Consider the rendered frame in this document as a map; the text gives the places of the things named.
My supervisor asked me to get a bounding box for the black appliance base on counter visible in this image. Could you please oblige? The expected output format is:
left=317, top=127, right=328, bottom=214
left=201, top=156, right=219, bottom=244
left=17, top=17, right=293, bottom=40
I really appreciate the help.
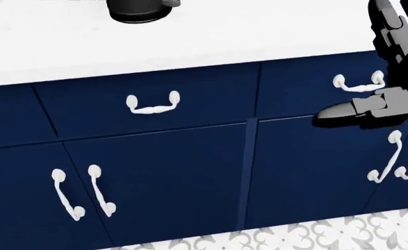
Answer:
left=106, top=0, right=182, bottom=24

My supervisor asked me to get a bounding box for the navy blue cabinet door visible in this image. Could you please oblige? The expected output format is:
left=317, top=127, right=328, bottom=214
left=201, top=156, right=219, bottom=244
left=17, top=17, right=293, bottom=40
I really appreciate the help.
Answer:
left=251, top=114, right=408, bottom=231
left=0, top=142, right=115, bottom=250
left=361, top=124, right=408, bottom=213
left=63, top=121, right=250, bottom=248

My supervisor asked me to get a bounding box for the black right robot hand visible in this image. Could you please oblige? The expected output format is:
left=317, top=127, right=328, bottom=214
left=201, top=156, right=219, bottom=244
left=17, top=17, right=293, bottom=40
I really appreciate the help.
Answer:
left=313, top=0, right=408, bottom=130

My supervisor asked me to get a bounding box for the white drawer handle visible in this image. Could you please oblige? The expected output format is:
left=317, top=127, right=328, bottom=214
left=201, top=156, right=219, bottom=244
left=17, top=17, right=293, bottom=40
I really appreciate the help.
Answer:
left=332, top=69, right=387, bottom=94
left=125, top=90, right=182, bottom=116

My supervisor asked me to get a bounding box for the navy blue drawer front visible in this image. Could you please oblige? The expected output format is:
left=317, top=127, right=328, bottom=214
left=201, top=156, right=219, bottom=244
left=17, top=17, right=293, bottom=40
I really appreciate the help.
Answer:
left=257, top=50, right=408, bottom=123
left=33, top=62, right=261, bottom=142
left=0, top=84, right=59, bottom=151

